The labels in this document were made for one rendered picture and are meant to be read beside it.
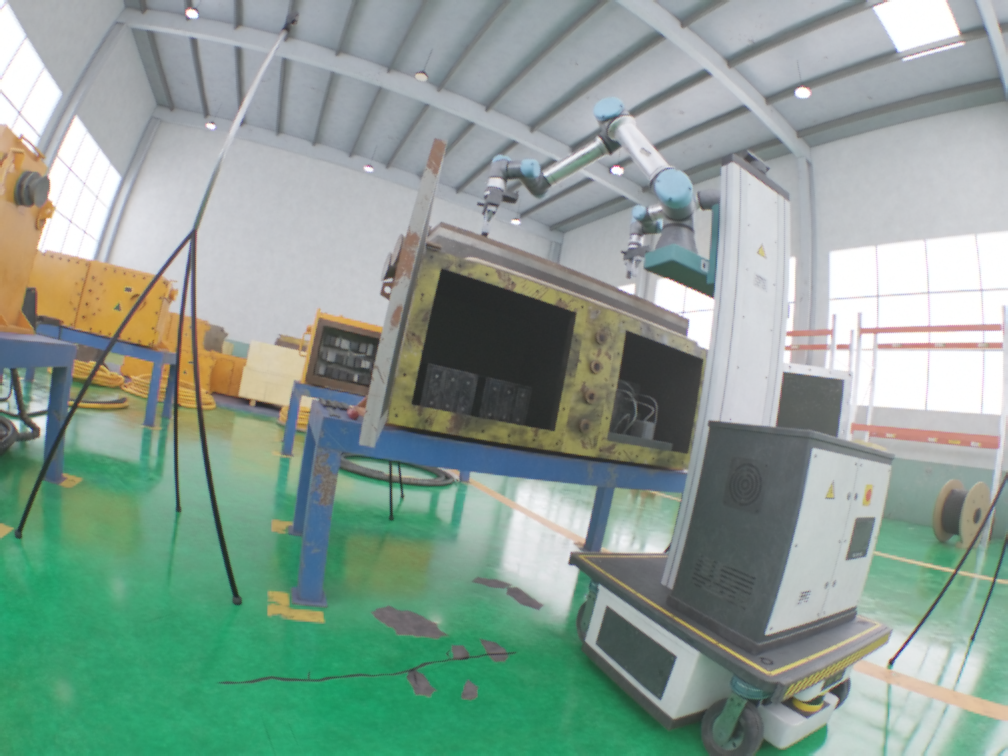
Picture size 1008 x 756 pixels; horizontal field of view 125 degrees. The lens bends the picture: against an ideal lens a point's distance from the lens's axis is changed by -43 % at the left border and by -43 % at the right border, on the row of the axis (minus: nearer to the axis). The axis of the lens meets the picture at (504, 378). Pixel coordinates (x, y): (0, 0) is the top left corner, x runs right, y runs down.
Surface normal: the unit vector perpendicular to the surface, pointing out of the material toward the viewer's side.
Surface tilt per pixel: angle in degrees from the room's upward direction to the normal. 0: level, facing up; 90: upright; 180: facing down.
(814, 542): 90
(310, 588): 90
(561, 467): 90
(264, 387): 90
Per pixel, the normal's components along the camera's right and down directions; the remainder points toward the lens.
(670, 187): -0.38, -0.04
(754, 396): 0.35, 0.00
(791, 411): -0.54, -0.17
